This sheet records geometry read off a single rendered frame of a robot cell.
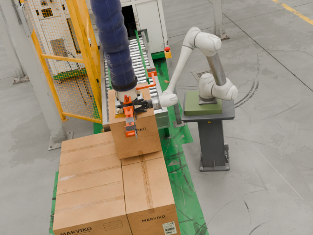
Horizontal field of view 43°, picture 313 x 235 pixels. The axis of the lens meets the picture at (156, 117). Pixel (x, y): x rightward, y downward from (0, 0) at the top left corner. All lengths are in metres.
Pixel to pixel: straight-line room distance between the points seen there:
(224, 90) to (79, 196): 1.57
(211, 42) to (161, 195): 1.30
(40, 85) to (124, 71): 1.67
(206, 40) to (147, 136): 0.98
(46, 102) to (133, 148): 1.65
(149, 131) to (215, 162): 1.02
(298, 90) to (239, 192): 1.97
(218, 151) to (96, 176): 1.29
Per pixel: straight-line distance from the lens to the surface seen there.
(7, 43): 7.00
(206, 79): 3.75
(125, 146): 3.60
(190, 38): 3.35
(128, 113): 3.25
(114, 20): 3.20
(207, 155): 4.22
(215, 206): 3.96
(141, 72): 5.20
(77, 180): 3.75
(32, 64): 4.72
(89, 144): 4.11
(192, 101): 3.93
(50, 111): 4.99
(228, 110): 3.84
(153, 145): 3.62
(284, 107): 5.19
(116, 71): 3.37
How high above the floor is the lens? 2.92
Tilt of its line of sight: 34 degrees down
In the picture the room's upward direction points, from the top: 11 degrees counter-clockwise
